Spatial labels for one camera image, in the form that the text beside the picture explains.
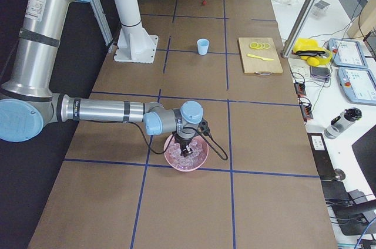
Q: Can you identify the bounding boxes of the lower teach pendant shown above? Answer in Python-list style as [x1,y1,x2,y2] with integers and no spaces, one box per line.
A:
[337,67,376,106]

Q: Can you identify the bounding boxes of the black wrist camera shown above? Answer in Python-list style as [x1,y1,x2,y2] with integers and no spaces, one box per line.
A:
[198,119,212,137]

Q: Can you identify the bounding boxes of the pink bowl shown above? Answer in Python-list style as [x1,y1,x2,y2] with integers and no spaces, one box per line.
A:
[163,134,210,173]

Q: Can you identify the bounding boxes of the white pedestal column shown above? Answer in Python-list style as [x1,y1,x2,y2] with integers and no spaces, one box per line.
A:
[114,0,159,63]

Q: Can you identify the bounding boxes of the upper teach pendant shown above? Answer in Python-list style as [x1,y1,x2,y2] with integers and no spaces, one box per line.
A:
[328,38,368,69]

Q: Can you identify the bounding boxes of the clear water bottle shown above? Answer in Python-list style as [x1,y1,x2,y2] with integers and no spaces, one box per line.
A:
[324,107,362,139]

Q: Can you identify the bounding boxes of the aluminium frame post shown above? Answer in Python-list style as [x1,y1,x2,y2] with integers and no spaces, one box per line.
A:
[281,0,316,58]

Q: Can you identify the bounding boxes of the yellow plastic knife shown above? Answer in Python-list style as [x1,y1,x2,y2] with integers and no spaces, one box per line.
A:
[247,53,274,61]

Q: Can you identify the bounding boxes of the teach pendant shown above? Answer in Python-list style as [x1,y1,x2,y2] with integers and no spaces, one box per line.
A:
[337,67,376,106]
[328,38,368,69]

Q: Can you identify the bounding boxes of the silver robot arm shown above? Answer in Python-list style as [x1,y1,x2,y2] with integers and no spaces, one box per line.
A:
[1,0,203,156]

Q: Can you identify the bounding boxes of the yellow cloth bag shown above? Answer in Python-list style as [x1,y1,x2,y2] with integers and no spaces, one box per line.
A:
[292,38,332,67]

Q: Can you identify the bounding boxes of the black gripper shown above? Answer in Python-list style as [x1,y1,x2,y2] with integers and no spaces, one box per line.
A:
[174,127,197,157]

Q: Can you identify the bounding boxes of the clear ice cubes pile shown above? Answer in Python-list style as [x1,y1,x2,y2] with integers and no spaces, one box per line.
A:
[167,142,206,171]

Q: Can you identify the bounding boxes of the light blue cup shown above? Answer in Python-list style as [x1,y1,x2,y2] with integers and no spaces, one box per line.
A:
[197,38,210,55]

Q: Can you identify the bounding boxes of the wooden cutting board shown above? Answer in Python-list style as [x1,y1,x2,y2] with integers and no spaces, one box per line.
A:
[238,38,283,75]

